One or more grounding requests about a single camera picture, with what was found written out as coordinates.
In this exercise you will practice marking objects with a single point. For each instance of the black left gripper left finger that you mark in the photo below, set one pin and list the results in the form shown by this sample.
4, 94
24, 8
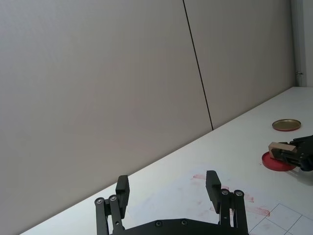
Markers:
119, 203

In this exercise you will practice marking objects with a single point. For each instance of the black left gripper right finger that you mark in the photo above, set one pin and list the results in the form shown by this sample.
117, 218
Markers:
213, 191

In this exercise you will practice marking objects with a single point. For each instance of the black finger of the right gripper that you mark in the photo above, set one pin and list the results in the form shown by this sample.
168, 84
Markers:
299, 141
292, 159

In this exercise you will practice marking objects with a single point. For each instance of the wooden stamp block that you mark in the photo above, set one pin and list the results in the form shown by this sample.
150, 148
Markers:
281, 147

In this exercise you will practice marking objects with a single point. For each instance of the round gold tin lid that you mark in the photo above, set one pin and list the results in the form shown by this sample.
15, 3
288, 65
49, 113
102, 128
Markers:
286, 124

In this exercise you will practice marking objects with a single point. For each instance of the white paper with red marks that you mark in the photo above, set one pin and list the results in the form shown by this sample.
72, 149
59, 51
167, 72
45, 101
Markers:
181, 195

